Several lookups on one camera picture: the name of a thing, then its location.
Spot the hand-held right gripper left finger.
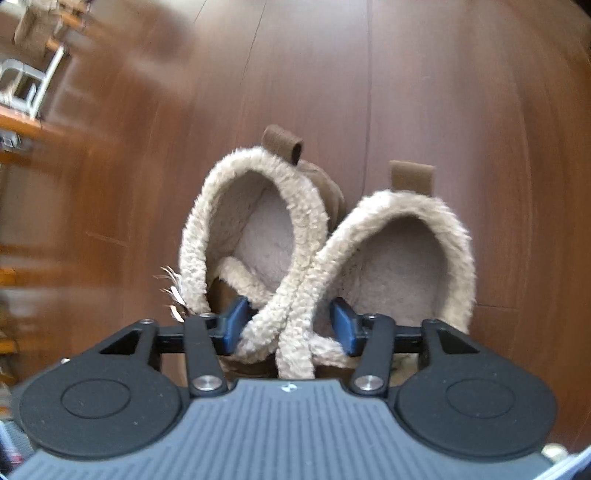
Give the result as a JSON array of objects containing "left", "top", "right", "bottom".
[{"left": 99, "top": 296, "right": 253, "bottom": 398}]

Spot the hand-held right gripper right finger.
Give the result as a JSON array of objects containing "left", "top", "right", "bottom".
[{"left": 329, "top": 296, "right": 484, "bottom": 397}]

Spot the brown fleece-lined shoe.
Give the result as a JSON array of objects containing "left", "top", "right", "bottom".
[
  {"left": 154, "top": 124, "right": 348, "bottom": 377},
  {"left": 240, "top": 161, "right": 477, "bottom": 380}
]

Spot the white step stool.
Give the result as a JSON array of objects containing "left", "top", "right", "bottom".
[{"left": 0, "top": 43, "right": 71, "bottom": 119}]

